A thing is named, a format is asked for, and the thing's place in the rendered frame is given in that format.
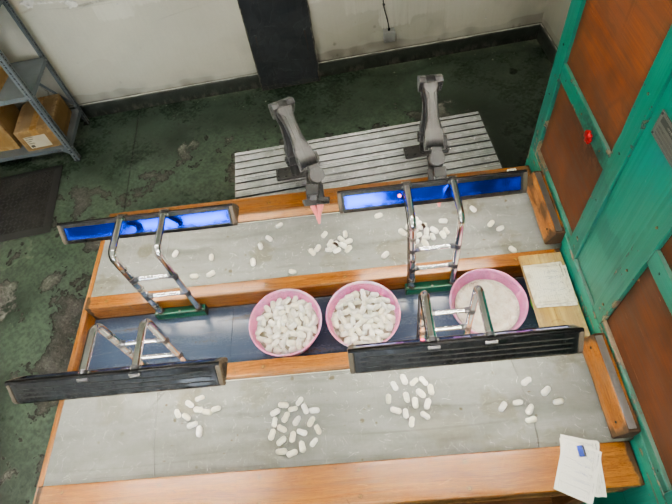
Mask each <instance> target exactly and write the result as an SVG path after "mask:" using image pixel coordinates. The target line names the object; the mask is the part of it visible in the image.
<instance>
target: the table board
mask: <svg viewBox="0 0 672 504"><path fill-rule="evenodd" d="M104 244H105V240H103V241H101V243H100V247H99V250H98V254H97V258H96V262H95V266H94V270H93V273H92V277H91V281H90V285H89V289H88V293H87V296H86V300H85V304H84V308H85V305H86V301H87V298H88V297H91V295H92V291H93V287H94V283H95V280H96V276H97V272H98V268H99V264H100V260H101V256H102V252H103V248H104ZM84 308H83V312H82V316H81V320H80V323H79V327H78V331H77V335H76V339H75V343H74V346H73V350H72V354H71V358H70V362H69V366H68V369H67V372H69V371H79V365H80V361H81V357H82V353H83V349H84V345H85V341H86V337H87V333H88V330H89V329H90V328H91V327H92V326H93V325H94V324H95V320H96V319H95V318H94V317H93V316H92V315H90V314H89V313H88V312H87V311H86V310H85V309H84ZM64 401H65V400H59V404H58V408H57V412H56V416H55V419H54V423H53V427H52V431H51V435H50V439H49V442H48V446H47V450H46V454H45V458H44V462H43V466H42V469H41V473H40V477H39V481H38V485H37V489H36V492H35V496H34V500H33V504H34V502H35V498H36V494H37V490H38V487H41V486H43V484H44V480H45V476H46V472H47V468H48V464H49V460H50V456H51V453H52V449H53V445H54V441H55V437H56V433H57V429H58V425H59V421H60V417H61V413H62V409H63V405H64Z"/></svg>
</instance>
